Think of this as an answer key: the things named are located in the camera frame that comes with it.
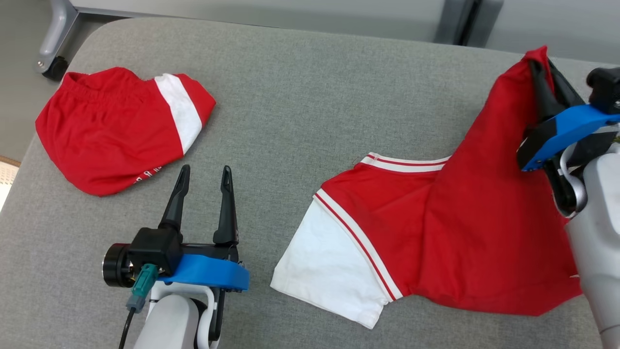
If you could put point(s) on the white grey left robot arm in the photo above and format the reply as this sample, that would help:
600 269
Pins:
169 325

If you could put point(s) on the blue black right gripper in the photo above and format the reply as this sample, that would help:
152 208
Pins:
566 128

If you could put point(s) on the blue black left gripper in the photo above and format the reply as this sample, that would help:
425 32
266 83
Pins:
208 274

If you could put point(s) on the grey partition post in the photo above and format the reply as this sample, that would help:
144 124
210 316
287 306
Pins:
465 22

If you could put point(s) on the red shorts with white stripe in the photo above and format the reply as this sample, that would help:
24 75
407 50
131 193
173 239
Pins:
106 131

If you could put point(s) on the red shirt with white sleeves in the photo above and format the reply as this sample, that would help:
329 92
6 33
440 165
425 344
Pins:
474 218

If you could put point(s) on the grey metal frame with caster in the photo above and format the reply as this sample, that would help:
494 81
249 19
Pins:
58 34

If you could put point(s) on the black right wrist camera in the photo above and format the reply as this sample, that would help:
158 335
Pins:
605 87

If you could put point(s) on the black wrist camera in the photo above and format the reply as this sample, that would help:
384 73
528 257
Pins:
605 87
155 249

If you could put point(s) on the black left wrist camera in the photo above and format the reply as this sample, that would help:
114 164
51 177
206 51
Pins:
155 249

